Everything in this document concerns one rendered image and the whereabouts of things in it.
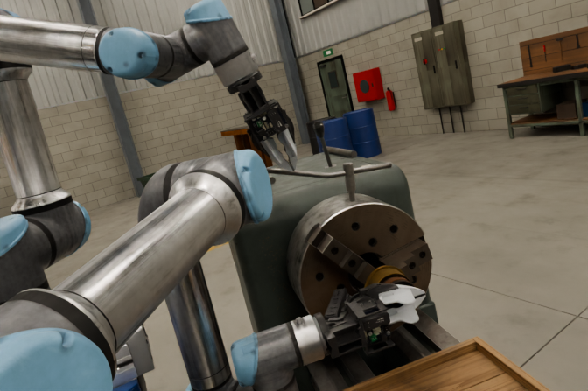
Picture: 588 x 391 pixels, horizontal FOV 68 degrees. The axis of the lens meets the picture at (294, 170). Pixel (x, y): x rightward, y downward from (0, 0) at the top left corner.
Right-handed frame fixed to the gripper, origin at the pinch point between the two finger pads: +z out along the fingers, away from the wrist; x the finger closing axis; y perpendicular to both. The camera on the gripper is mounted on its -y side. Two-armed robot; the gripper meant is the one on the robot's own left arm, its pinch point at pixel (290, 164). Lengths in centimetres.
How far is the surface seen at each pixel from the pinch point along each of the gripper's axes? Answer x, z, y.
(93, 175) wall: -376, 78, -927
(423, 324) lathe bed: 10, 54, -1
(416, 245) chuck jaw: 15.3, 28.5, 6.0
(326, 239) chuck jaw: -1.1, 16.2, 6.2
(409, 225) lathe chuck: 16.4, 25.1, 2.9
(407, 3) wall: 386, 73, -792
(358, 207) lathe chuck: 8.1, 15.1, 3.0
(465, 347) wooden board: 13, 49, 16
